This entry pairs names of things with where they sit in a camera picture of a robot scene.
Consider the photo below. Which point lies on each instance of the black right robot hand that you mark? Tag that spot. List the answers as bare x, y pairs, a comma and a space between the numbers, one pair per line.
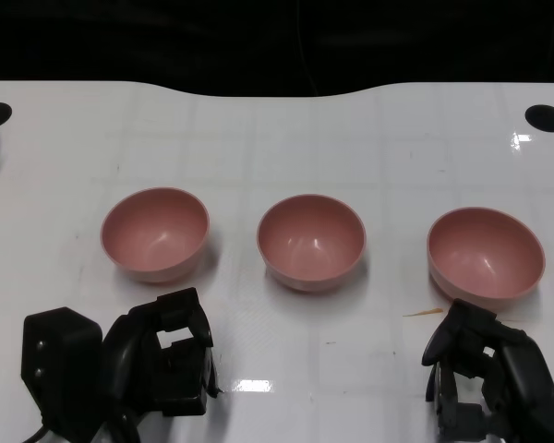
521, 369

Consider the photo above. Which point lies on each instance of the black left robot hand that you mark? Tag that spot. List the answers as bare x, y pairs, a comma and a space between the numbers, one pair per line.
129, 355

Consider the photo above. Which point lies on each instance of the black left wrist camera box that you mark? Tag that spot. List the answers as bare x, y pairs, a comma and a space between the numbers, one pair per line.
60, 355

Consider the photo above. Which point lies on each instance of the pink plastic bowl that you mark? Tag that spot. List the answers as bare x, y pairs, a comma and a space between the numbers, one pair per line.
485, 251
311, 240
154, 233

